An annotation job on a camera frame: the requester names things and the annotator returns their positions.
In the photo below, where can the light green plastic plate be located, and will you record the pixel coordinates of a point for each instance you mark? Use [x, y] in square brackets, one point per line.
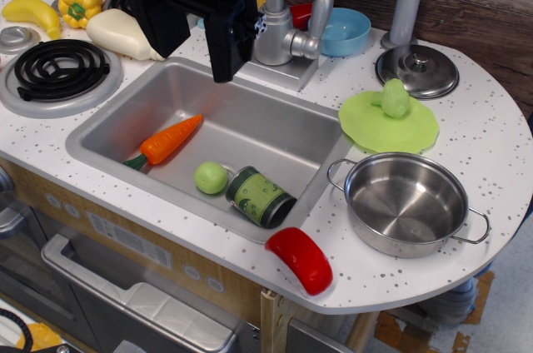
[370, 128]

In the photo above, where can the steel pot lid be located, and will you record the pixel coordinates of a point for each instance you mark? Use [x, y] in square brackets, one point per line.
[425, 72]

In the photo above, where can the stainless steel pot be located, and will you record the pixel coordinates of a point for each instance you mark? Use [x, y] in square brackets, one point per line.
[405, 205]

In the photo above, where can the cream toy bottle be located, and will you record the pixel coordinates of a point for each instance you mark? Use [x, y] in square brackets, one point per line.
[116, 31]

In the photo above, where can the right stove burner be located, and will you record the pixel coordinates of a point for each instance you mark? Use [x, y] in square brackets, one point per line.
[109, 4]

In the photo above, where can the stove burner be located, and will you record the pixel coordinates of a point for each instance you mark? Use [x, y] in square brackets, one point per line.
[59, 79]
[109, 4]

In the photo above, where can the silver toy faucet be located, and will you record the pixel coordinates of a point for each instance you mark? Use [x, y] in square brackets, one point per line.
[283, 54]

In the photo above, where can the red plastic cup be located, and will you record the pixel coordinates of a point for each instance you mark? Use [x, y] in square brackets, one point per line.
[301, 14]

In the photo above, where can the orange toy carrot in sink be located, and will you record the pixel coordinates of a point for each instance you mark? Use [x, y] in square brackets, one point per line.
[158, 147]

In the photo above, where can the yellow toy bell pepper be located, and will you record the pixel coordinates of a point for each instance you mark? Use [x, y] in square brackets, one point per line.
[77, 13]

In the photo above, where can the silver toy sink basin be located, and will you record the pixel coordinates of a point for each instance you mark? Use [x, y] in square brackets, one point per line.
[289, 140]

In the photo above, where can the blue plastic bowl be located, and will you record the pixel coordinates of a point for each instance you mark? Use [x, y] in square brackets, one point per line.
[345, 33]

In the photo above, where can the green toy apple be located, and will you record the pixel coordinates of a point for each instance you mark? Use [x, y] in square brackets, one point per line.
[211, 177]

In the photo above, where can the front left stove burner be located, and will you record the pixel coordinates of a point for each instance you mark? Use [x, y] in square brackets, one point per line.
[59, 79]

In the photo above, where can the green toy can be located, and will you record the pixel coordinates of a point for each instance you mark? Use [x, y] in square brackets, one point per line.
[259, 198]

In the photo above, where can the yellow toy banana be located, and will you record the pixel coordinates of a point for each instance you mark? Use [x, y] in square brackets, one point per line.
[34, 11]

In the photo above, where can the silver stove knob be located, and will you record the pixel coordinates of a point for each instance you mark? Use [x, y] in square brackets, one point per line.
[17, 39]

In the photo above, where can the red toy cheese wedge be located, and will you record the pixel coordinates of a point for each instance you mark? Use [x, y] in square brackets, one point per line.
[303, 257]

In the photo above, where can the silver oven door handle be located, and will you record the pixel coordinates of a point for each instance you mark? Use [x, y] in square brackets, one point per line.
[140, 316]

